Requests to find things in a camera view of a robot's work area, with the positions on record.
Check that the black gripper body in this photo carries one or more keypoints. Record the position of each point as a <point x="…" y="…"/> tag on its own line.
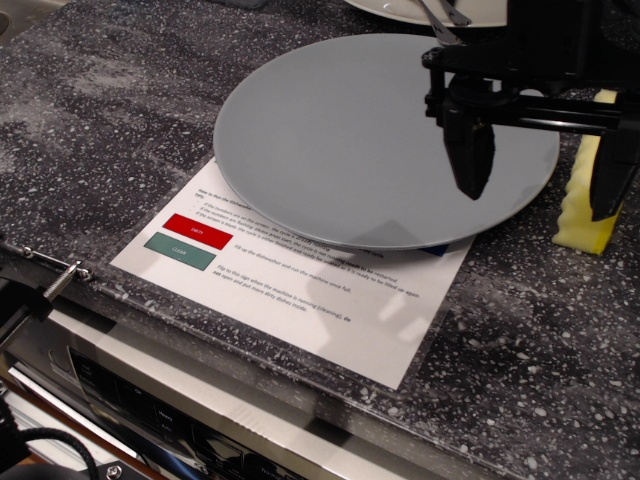
<point x="555" y="68"/>

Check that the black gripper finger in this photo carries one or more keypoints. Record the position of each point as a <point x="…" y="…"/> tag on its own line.
<point x="468" y="137"/>
<point x="617" y="156"/>

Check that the yellow sponge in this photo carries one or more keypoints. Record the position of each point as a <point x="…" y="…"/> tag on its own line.
<point x="576" y="229"/>

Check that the white plate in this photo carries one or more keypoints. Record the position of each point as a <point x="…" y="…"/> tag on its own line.
<point x="482" y="13"/>

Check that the grey round plate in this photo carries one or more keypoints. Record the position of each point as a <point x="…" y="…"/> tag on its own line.
<point x="331" y="141"/>

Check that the silver fork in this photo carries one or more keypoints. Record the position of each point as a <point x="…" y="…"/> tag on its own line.
<point x="442" y="33"/>

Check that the silver spoon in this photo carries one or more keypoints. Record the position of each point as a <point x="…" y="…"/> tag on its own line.
<point x="455" y="16"/>

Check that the laminated white instruction sheet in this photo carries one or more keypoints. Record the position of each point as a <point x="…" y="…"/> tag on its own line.
<point x="365" y="311"/>

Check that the stainless steel dishwasher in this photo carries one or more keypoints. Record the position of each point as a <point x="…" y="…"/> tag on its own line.
<point x="188" y="419"/>

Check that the metal clamp screw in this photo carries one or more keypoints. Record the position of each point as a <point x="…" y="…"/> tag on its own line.
<point x="19" y="301"/>

